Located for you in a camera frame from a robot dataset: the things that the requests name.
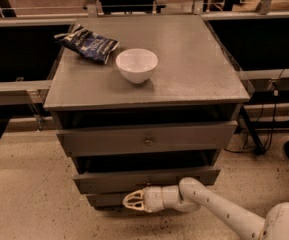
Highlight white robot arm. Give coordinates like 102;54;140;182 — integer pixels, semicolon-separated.
123;177;289;240

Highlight black cables on floor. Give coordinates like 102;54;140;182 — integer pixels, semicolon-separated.
223;68;287;155

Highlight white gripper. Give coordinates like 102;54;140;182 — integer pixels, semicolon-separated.
122;186;165;213

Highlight grey wooden drawer cabinet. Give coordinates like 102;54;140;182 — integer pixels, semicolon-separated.
43;14;251;208

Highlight grey top drawer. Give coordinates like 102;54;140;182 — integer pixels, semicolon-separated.
57;121;237;157

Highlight white ceramic bowl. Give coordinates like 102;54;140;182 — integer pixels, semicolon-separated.
115;48;158;84

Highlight grey bottom drawer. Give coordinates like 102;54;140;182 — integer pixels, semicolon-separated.
86;192;128;208

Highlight dark blue chip bag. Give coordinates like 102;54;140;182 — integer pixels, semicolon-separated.
54;24;119;64

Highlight grey drawer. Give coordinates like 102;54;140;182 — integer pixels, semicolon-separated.
86;192;128;208
73;166;220;194
57;121;237;157

